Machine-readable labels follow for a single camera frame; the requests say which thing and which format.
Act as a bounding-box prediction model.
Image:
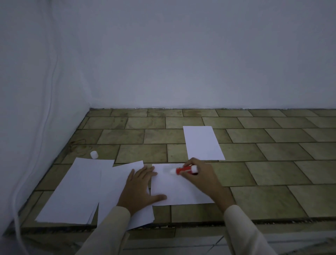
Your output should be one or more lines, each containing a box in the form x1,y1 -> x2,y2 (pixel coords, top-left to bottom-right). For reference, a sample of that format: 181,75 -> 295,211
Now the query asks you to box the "person's left hand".
117,165 -> 168,216

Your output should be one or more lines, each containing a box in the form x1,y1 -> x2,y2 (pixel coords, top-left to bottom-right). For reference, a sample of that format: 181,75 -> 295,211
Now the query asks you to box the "person's left forearm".
76,206 -> 131,255

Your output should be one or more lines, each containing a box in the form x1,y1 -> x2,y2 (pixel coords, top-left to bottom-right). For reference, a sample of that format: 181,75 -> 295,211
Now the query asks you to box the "white power cable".
12,0 -> 60,255

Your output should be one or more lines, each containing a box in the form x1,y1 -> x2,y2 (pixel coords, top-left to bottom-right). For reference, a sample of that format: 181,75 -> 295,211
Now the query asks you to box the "stack of white papers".
151,163 -> 215,206
183,126 -> 226,161

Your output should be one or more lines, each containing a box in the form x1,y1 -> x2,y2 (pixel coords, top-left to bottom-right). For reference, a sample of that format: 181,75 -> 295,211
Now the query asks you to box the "person's right forearm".
223,205 -> 278,255

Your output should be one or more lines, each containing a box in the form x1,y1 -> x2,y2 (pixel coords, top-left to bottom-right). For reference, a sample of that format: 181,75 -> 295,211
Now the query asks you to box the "red and white glue stick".
169,165 -> 199,176

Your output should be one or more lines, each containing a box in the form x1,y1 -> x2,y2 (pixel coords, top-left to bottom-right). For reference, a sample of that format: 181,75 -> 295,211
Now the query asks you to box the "person's right hand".
181,157 -> 236,213

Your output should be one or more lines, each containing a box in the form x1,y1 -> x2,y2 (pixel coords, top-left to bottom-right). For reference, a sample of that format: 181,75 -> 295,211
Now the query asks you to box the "single white paper sheet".
35,157 -> 115,225
97,160 -> 156,230

